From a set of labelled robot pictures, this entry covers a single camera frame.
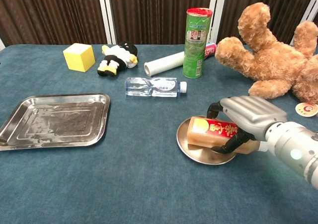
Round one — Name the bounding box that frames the yellow foam cube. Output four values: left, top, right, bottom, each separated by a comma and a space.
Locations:
63, 43, 96, 73

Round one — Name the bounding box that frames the round steel plate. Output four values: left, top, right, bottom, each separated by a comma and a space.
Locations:
176, 116, 238, 165

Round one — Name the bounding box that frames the brown drink bottle red label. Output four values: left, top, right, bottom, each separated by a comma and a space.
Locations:
187, 116, 269, 155

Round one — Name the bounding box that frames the white plastic wrap roll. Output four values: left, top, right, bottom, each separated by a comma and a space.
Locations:
144, 42, 218, 76

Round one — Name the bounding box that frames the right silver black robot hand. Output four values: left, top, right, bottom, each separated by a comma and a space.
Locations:
206, 96, 289, 154

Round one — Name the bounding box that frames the green chips can red lid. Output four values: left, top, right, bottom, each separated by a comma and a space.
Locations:
182, 7, 214, 79

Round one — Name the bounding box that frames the clear plastic water bottle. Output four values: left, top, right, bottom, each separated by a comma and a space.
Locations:
124, 76, 187, 97

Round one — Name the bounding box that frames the brown teddy bear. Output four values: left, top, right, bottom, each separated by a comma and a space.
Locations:
215, 2, 318, 105

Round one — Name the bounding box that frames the blue felt table cover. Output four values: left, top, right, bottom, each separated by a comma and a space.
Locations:
0, 44, 318, 224

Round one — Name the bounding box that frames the black white plush doll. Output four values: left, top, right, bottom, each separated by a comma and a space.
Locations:
97, 41, 139, 77

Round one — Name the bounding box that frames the rectangular steel tray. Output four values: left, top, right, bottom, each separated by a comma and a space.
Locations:
0, 93, 111, 151

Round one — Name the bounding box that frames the brown folding partition screen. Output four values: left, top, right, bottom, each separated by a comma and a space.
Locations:
0, 0, 318, 46

